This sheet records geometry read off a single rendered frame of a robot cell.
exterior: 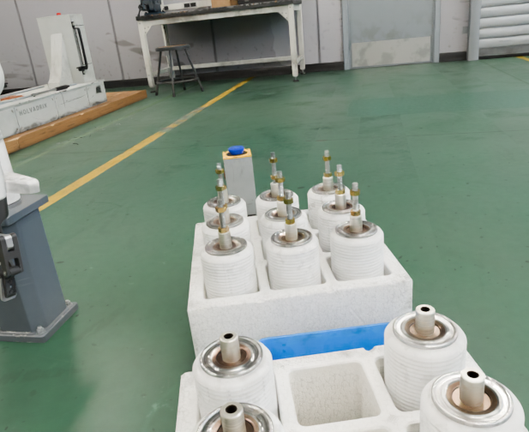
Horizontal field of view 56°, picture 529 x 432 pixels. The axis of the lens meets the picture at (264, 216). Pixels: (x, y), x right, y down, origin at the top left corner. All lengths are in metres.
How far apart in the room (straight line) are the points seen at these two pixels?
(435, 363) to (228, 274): 0.39
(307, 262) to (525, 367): 0.44
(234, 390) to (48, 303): 0.74
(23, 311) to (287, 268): 0.63
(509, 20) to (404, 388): 5.41
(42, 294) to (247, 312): 0.54
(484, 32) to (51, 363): 5.32
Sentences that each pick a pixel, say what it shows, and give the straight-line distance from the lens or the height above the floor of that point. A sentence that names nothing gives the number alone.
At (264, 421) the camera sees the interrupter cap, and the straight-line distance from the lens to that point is 0.53.
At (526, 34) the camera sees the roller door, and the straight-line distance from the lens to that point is 5.97.
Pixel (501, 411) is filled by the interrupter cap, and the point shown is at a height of 0.25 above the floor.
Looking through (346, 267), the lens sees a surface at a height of 0.20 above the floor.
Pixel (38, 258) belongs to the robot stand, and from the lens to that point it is 1.21.
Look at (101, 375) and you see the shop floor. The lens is 1.08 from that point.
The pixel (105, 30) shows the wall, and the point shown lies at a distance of 6.55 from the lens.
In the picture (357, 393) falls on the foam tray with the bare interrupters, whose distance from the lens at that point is 0.74.
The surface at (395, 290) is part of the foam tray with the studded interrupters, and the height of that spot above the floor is 0.16.
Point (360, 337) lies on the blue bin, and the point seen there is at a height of 0.10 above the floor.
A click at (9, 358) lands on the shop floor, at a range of 1.23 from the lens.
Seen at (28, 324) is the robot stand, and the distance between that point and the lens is 1.24.
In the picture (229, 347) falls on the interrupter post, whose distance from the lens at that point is 0.59.
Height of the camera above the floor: 0.62
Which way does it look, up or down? 22 degrees down
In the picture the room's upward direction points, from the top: 6 degrees counter-clockwise
